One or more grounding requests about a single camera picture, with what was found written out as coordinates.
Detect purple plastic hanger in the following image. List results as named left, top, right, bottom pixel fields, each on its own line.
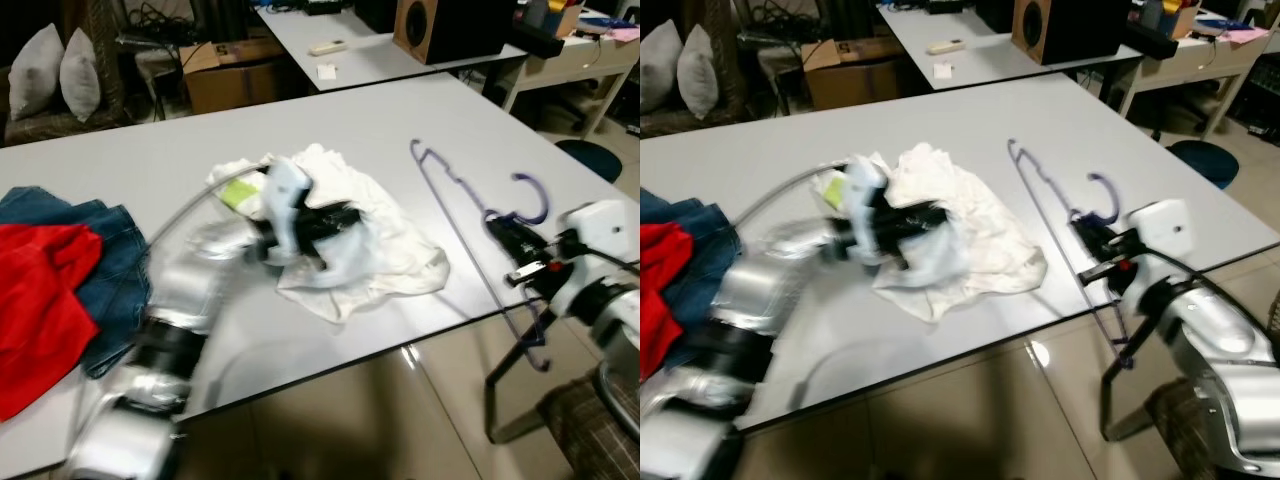
left=1007, top=138, right=1136, bottom=369
left=410, top=138, right=553, bottom=373

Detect white monster print shirt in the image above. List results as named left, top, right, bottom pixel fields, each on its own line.
left=208, top=155, right=451, bottom=323
left=815, top=155, right=1049, bottom=323

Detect red t-shirt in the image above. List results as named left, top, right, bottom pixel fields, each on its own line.
left=0, top=222, right=104, bottom=421
left=640, top=222, right=696, bottom=381

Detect white cloth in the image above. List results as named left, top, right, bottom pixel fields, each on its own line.
left=285, top=143, right=421, bottom=251
left=885, top=143, right=1016, bottom=256

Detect dark blue round stool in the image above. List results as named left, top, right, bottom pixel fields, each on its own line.
left=1165, top=140, right=1241, bottom=191
left=555, top=139, right=623, bottom=185

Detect open cardboard box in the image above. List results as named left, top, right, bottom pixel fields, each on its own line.
left=180, top=38, right=291, bottom=114
left=800, top=38, right=906, bottom=111

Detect grey metal table leg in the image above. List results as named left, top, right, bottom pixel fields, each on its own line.
left=1100, top=340, right=1161, bottom=443
left=485, top=335, right=561, bottom=444

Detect blue jeans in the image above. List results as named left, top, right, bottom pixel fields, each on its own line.
left=640, top=190, right=741, bottom=371
left=0, top=185, right=153, bottom=379

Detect white desk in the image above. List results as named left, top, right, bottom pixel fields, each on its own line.
left=497, top=30, right=641, bottom=139
left=1110, top=30, right=1280, bottom=141

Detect black soundbar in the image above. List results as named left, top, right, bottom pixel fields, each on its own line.
left=1130, top=22, right=1181, bottom=61
left=512, top=22, right=563, bottom=59

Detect brown plaid seat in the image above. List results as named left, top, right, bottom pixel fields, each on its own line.
left=1145, top=385, right=1251, bottom=480
left=538, top=365, right=641, bottom=480

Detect wooden black speaker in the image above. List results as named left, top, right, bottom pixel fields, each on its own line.
left=1012, top=0, right=1136, bottom=66
left=393, top=0, right=519, bottom=66

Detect small brown box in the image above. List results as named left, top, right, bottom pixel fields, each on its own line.
left=1160, top=0, right=1206, bottom=39
left=540, top=0, right=588, bottom=39

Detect grey pillow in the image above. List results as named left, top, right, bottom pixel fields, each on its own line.
left=8, top=23, right=66, bottom=121
left=677, top=25, right=721, bottom=119
left=640, top=20, right=683, bottom=113
left=58, top=28, right=103, bottom=123

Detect dark wicker sofa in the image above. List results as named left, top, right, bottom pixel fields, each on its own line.
left=640, top=0, right=746, bottom=139
left=0, top=0, right=136, bottom=146

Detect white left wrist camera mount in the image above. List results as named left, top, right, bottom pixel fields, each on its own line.
left=845, top=155, right=896, bottom=266
left=262, top=158, right=313, bottom=263

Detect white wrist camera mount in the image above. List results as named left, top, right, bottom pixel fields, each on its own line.
left=1120, top=198, right=1193, bottom=301
left=553, top=200, right=633, bottom=319
left=845, top=155, right=896, bottom=266
left=262, top=158, right=313, bottom=263

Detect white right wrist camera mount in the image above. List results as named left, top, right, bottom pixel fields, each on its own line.
left=1120, top=198, right=1193, bottom=301
left=553, top=200, right=633, bottom=319

